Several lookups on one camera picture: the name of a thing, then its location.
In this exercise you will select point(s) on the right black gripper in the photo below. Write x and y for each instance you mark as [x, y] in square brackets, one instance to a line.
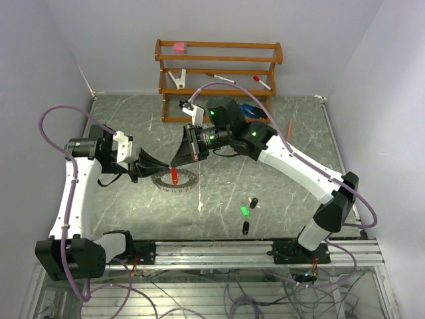
[186, 152]

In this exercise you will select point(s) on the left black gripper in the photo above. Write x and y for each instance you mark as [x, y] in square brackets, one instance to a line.
[145, 165]

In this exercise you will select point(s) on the red key tag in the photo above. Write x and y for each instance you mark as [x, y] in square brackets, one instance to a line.
[174, 175]

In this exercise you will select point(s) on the metal disc with keyrings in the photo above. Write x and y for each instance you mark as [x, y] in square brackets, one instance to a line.
[187, 181]

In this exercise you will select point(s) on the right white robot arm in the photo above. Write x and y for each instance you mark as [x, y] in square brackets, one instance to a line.
[261, 142]

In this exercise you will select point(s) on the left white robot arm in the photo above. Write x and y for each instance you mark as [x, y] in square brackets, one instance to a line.
[86, 160]

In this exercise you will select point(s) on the white plastic clip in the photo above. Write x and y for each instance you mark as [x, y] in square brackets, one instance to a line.
[179, 82]

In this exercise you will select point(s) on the blue stapler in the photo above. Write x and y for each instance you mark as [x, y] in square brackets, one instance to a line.
[251, 111]

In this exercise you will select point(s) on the wooden three-tier shelf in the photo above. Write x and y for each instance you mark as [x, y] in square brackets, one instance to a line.
[236, 61]

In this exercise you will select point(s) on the green key tag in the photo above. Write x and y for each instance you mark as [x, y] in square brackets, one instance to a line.
[245, 211]

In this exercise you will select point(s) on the red-capped marker left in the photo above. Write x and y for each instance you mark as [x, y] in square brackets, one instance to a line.
[210, 74]

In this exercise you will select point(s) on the red-capped marker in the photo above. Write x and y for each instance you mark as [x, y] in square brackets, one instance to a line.
[210, 74]
[266, 86]

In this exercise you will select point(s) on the black key tag upper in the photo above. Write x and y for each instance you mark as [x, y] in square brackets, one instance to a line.
[253, 203]

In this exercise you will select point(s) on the red-capped marker right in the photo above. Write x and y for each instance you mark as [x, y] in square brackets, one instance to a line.
[266, 86]

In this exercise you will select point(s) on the pink eraser block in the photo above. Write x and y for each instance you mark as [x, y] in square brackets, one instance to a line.
[180, 48]

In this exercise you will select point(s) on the orange pencil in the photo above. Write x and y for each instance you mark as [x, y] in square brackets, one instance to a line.
[289, 130]

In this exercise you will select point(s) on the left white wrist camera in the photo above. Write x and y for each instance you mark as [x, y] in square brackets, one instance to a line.
[127, 151]

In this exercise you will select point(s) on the aluminium mounting rail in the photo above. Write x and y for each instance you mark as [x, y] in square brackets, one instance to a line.
[212, 254]

